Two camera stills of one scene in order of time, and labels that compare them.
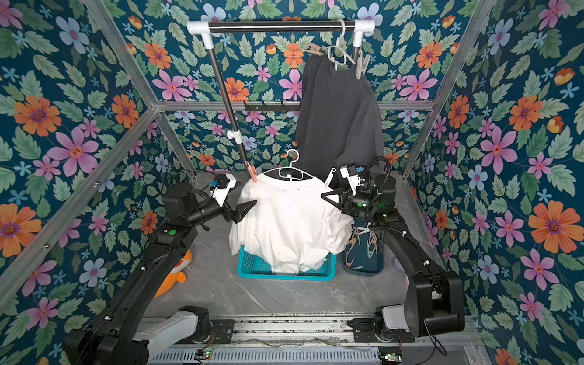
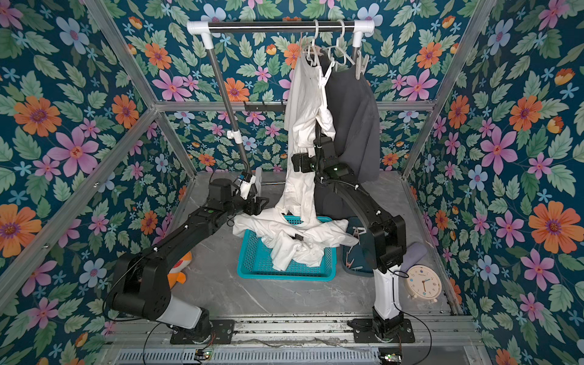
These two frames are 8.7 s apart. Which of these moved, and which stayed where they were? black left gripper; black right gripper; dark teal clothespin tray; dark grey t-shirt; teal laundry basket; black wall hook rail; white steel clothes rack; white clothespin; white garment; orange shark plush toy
Moved: white garment; black left gripper; black right gripper
Stayed: teal laundry basket; white steel clothes rack; orange shark plush toy; black wall hook rail; dark grey t-shirt; dark teal clothespin tray; white clothespin
